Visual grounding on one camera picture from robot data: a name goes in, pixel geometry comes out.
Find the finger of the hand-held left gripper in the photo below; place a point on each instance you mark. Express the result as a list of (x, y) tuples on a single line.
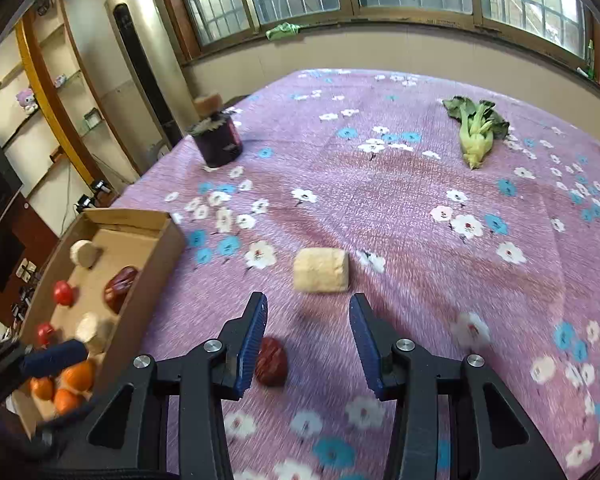
[(55, 356), (67, 417)]

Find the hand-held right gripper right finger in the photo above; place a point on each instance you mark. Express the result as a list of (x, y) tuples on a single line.
[(365, 340)]

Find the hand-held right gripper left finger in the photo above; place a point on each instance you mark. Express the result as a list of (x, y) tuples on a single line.
[(252, 345)]

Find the red cherry tomato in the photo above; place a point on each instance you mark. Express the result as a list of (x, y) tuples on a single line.
[(45, 334), (63, 293)]

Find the wrinkled red date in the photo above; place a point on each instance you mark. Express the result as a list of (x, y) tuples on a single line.
[(121, 284), (271, 360)]

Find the small orange mandarin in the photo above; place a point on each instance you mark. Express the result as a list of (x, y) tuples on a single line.
[(42, 388)]

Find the beige cylindrical food chunk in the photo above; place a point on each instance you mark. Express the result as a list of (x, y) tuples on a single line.
[(86, 253), (94, 331), (321, 270)]

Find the cardboard box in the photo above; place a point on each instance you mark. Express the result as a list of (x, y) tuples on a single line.
[(147, 260)]

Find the wooden tv cabinet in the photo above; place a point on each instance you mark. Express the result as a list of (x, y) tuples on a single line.
[(30, 230)]

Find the purple floral tablecloth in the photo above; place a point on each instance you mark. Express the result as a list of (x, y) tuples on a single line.
[(380, 210)]

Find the black power adapter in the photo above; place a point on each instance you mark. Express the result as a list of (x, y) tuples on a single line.
[(100, 187), (82, 203)]

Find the black jar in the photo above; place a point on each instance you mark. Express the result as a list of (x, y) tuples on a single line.
[(217, 142)]

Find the small green box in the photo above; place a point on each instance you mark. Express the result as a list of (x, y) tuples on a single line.
[(92, 122)]

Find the green bok choy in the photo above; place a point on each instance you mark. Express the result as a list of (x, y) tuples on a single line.
[(475, 130)]

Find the brown cork stopper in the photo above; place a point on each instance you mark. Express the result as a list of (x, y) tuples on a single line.
[(207, 102)]

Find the pink plush toy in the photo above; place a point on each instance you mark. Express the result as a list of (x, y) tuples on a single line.
[(26, 100)]

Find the golden standing air conditioner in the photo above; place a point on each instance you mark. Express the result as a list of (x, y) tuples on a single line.
[(165, 60)]

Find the green cloth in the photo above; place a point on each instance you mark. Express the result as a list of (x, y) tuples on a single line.
[(282, 30)]

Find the green bottle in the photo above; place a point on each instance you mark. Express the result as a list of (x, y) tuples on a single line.
[(590, 60)]

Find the yellow framed wall shelf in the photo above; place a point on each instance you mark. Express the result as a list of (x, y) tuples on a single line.
[(45, 70)]

